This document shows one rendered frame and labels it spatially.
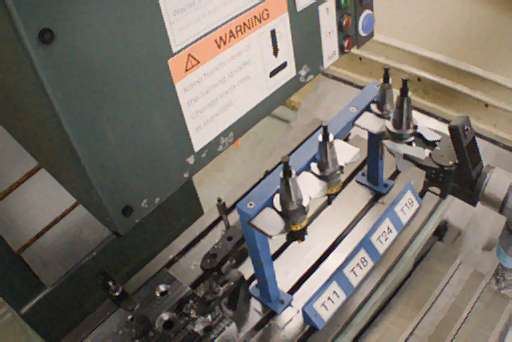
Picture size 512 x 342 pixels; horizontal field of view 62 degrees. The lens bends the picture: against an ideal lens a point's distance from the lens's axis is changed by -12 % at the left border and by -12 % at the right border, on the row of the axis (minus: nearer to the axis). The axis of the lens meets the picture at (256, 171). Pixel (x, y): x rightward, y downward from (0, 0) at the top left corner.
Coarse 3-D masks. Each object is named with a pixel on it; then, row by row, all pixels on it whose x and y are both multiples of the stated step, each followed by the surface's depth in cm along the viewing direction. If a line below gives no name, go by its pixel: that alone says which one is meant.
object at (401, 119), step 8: (400, 96) 80; (408, 96) 80; (400, 104) 81; (408, 104) 81; (392, 112) 84; (400, 112) 82; (408, 112) 81; (392, 120) 84; (400, 120) 83; (408, 120) 82; (400, 128) 83; (408, 128) 83
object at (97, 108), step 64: (0, 0) 27; (64, 0) 29; (128, 0) 33; (320, 0) 51; (0, 64) 36; (64, 64) 32; (128, 64) 36; (320, 64) 56; (64, 128) 34; (128, 128) 39; (128, 192) 42
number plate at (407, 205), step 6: (408, 192) 117; (402, 198) 116; (408, 198) 117; (414, 198) 118; (402, 204) 116; (408, 204) 117; (414, 204) 118; (396, 210) 114; (402, 210) 115; (408, 210) 116; (414, 210) 117; (402, 216) 115; (408, 216) 116; (402, 222) 115
